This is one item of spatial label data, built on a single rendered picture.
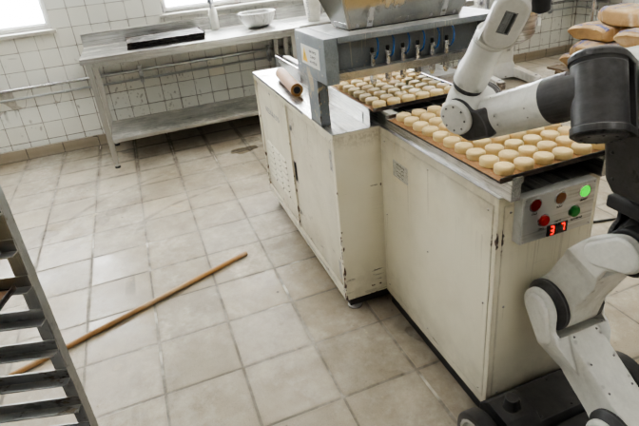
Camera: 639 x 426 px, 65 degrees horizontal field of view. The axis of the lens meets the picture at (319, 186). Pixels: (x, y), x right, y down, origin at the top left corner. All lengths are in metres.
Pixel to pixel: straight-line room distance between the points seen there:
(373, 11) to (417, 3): 0.18
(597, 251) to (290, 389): 1.20
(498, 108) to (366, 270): 1.24
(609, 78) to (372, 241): 1.34
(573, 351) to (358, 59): 1.16
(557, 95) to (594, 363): 0.80
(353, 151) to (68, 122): 3.53
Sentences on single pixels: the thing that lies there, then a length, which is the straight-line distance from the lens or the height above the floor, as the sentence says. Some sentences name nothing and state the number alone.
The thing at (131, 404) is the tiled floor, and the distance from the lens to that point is 2.14.
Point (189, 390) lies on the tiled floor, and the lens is 2.10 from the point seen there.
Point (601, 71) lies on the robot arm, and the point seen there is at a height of 1.23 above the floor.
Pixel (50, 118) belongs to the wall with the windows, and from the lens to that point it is 5.03.
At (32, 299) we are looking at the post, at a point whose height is 0.82.
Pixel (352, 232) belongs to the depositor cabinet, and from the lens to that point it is 2.03.
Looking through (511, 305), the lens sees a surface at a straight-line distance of 1.59.
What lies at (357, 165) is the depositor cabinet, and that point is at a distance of 1.92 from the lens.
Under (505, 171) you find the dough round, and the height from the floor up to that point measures 0.92.
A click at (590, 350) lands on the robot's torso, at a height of 0.44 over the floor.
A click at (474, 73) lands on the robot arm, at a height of 1.20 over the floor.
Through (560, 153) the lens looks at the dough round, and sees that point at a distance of 1.44.
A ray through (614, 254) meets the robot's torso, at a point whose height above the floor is 0.80.
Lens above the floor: 1.46
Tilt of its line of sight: 25 degrees down
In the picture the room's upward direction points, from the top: 6 degrees counter-clockwise
